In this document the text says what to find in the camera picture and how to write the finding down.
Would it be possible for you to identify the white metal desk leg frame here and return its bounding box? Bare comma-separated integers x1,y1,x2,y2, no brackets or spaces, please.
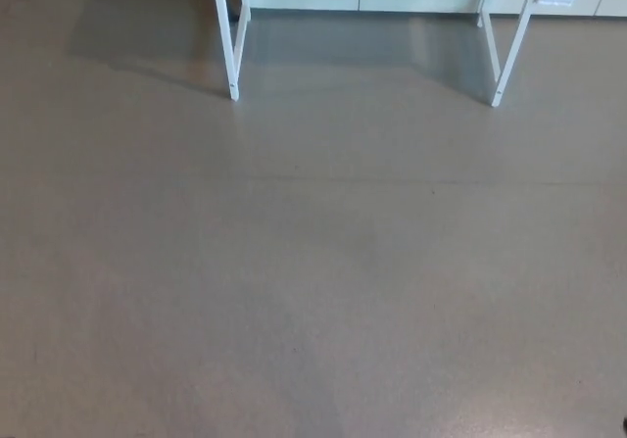
476,0,549,109
210,0,253,102

